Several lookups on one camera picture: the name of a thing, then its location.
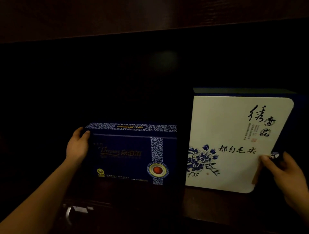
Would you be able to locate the person's left forearm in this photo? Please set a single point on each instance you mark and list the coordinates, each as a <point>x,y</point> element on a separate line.
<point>36,200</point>

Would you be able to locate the white floral tea box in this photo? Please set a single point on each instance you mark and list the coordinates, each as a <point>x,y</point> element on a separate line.
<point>229,115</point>

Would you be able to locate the person's left hand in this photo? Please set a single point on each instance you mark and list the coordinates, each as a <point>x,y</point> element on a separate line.
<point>77,149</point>

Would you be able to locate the person's right hand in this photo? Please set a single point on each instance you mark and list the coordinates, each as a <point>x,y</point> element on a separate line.
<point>289,178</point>

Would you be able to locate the dark blue patterned box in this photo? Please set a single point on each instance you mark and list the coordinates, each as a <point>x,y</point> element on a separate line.
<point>120,166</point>

